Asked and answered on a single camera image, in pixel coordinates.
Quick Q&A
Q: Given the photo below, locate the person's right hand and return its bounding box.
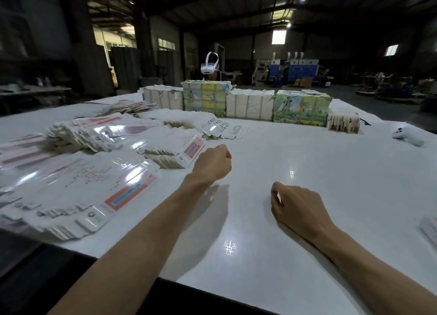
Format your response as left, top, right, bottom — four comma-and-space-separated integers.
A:
270, 182, 339, 244

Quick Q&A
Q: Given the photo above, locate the person's left hand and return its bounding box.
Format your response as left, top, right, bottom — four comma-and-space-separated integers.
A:
184, 144, 233, 193

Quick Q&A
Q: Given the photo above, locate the pile of carton blanks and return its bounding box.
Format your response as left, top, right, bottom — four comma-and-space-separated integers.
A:
0, 110, 245, 243

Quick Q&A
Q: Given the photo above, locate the person's right forearm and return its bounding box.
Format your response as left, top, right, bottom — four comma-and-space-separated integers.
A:
317, 226, 437, 315

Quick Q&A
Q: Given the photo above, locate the person's left forearm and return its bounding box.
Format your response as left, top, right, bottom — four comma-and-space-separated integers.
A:
48, 178, 206, 315

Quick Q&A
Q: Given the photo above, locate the green yellow carton bundle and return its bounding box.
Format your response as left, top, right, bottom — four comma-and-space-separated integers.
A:
181, 80, 233, 117

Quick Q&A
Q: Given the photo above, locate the row of white cartons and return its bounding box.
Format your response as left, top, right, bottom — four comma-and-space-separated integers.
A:
226, 89, 275, 121
142, 85, 184, 111

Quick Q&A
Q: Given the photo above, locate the small beige card stack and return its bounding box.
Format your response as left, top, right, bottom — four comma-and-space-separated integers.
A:
327, 112, 361, 134

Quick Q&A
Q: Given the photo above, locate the pile of grey flat sheets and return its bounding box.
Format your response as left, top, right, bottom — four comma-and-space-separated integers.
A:
89, 99, 157, 116

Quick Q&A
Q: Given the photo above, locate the white headset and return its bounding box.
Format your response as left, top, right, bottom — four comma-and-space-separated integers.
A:
200, 52, 220, 75

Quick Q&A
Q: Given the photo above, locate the green printed carton bundle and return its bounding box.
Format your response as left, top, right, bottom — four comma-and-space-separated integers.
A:
273, 89, 333, 127

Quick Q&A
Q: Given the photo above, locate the dark grey cabinet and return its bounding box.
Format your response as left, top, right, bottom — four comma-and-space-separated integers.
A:
111, 47, 142, 90

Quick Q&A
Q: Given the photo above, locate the blue machine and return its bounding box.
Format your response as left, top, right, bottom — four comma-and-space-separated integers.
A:
268, 52, 320, 86

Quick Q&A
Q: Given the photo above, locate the small white object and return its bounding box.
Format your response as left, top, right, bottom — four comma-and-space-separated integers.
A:
392, 125, 426, 147

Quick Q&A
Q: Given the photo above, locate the grey side table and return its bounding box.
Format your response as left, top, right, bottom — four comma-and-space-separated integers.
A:
0, 84, 72, 114

